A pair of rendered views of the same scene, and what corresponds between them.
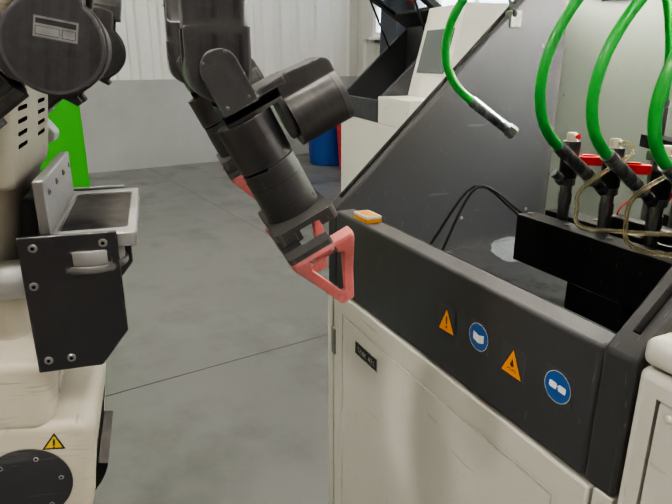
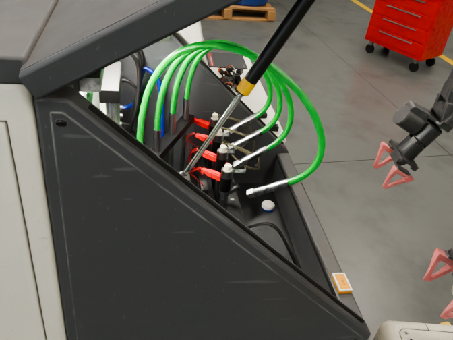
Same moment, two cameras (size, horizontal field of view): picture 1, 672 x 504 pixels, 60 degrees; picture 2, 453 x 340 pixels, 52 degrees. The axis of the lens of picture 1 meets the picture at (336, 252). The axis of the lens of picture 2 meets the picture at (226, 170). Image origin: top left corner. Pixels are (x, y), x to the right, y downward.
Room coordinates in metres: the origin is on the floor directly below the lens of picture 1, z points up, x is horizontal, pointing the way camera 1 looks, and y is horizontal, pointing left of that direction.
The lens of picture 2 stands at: (1.77, -0.17, 1.71)
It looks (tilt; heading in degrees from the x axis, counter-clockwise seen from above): 35 degrees down; 193
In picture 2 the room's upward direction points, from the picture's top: 8 degrees clockwise
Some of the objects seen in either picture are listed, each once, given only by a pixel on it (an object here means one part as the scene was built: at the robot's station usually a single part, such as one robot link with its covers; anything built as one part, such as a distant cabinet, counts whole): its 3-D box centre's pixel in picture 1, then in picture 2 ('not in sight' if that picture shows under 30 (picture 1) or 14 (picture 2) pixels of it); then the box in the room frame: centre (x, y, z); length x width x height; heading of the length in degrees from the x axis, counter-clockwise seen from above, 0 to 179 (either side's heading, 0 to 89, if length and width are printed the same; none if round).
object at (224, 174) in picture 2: (558, 206); (226, 204); (0.92, -0.36, 1.00); 0.05 x 0.03 x 0.21; 116
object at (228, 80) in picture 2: not in sight; (234, 76); (0.19, -0.55, 1.01); 0.23 x 0.11 x 0.06; 26
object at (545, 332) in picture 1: (437, 304); (305, 241); (0.82, -0.15, 0.87); 0.62 x 0.04 x 0.16; 26
